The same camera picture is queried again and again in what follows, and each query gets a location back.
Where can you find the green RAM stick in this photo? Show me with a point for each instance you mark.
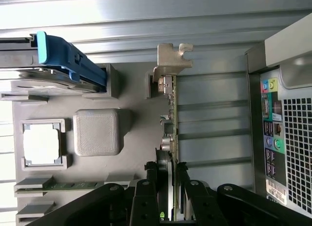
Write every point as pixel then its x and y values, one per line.
pixel 73 185

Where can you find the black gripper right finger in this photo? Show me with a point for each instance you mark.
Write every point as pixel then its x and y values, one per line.
pixel 231 206

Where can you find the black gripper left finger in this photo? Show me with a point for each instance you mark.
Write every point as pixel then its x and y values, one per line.
pixel 97 206

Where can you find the grey parts rack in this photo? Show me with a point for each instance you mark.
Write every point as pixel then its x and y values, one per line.
pixel 136 138

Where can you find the hard disk blue carrier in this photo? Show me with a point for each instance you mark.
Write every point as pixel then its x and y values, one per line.
pixel 63 57

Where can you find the silver CPU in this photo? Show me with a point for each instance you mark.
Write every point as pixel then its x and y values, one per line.
pixel 41 145

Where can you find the open black PC case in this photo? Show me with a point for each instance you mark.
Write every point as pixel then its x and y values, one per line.
pixel 287 47

